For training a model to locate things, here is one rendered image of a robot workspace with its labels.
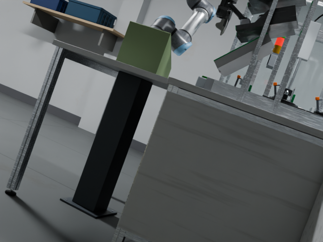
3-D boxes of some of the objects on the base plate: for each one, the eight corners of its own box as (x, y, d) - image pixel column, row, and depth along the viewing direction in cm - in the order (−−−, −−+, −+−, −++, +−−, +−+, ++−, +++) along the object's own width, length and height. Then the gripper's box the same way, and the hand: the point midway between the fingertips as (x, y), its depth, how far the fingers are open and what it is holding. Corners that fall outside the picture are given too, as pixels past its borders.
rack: (232, 101, 208) (294, -65, 205) (235, 106, 244) (288, -35, 241) (277, 117, 204) (341, -52, 201) (272, 119, 240) (327, -24, 237)
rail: (201, 93, 249) (207, 75, 248) (213, 103, 336) (218, 90, 336) (210, 97, 248) (217, 78, 247) (220, 106, 335) (225, 92, 335)
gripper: (223, -1, 264) (210, 33, 265) (222, -6, 255) (209, 30, 256) (237, 3, 263) (224, 38, 264) (237, -2, 254) (223, 34, 255)
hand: (222, 33), depth 259 cm, fingers closed
